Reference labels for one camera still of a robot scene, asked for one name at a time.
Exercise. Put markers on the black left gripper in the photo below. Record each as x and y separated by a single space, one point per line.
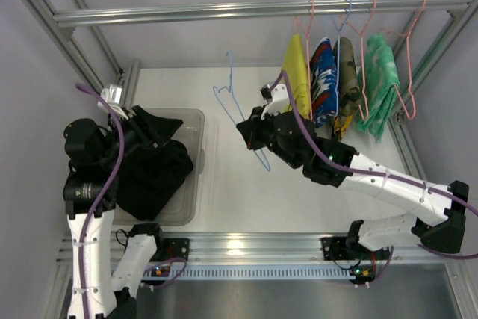
138 121

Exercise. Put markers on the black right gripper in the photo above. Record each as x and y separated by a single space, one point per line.
258 129

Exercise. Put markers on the light blue wire hanger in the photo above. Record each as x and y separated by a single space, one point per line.
225 95

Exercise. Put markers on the black trousers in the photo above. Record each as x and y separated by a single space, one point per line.
148 179

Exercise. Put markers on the yellow-green trousers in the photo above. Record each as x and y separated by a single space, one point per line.
294 65

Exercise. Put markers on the pink hanger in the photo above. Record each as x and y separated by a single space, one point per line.
306 32
364 54
407 36

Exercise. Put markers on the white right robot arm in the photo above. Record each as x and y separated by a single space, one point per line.
433 216

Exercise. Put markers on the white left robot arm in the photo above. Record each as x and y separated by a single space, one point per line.
102 289

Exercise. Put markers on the pink hanger under camouflage shorts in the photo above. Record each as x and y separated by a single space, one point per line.
364 54

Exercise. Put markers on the green tie-dye trousers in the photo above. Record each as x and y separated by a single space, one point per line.
381 78

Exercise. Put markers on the pink hanger under green trousers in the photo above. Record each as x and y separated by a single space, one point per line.
407 36

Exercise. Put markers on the blue patterned shorts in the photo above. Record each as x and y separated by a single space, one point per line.
324 83

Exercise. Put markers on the clear plastic bin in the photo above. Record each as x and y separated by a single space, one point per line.
180 210

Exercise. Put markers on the camouflage shorts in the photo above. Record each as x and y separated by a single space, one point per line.
348 88

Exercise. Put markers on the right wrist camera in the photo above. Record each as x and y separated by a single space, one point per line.
276 98

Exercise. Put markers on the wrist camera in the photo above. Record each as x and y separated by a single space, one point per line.
276 98
112 95

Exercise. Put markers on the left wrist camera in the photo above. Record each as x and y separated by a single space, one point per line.
112 95

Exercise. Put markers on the front aluminium rail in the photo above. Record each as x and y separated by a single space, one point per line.
257 248

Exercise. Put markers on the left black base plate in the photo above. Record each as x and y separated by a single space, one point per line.
173 248

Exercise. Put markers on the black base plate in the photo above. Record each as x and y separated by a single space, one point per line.
336 248
173 248

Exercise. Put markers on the aluminium hanging rail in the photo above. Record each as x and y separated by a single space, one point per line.
243 10

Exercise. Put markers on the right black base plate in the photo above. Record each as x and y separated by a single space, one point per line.
336 248

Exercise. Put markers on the aluminium corner bracket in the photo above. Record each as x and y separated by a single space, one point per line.
400 117

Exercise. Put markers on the slotted cable duct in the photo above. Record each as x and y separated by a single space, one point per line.
252 272

